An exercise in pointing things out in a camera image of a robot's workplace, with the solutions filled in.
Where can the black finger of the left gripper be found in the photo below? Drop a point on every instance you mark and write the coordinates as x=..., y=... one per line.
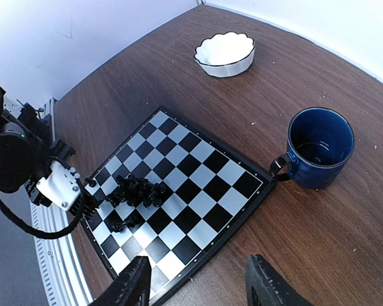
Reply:
x=90, y=204

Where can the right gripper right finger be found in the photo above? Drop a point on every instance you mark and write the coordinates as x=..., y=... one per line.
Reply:
x=265, y=286

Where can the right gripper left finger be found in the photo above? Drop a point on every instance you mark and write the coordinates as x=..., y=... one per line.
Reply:
x=131, y=287

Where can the black chess piece corner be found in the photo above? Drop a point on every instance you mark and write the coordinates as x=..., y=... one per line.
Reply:
x=90, y=182

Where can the black chess piece lone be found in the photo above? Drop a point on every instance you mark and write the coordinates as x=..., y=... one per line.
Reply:
x=132, y=220

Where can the folding black silver chessboard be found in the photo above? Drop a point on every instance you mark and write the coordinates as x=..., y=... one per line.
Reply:
x=212, y=191

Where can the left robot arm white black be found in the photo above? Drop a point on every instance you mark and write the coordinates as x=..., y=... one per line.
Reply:
x=31, y=158

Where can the pile of black chess pieces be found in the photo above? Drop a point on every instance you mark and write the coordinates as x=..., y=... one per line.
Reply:
x=135, y=191

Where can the dark blue ceramic mug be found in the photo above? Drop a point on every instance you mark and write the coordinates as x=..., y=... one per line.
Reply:
x=320, y=141

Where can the white scalloped ceramic bowl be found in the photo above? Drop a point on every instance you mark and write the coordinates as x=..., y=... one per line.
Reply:
x=225, y=55

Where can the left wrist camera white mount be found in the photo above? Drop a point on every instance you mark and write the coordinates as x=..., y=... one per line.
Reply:
x=61, y=188

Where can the aluminium front rail frame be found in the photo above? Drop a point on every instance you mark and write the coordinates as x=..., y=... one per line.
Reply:
x=61, y=272

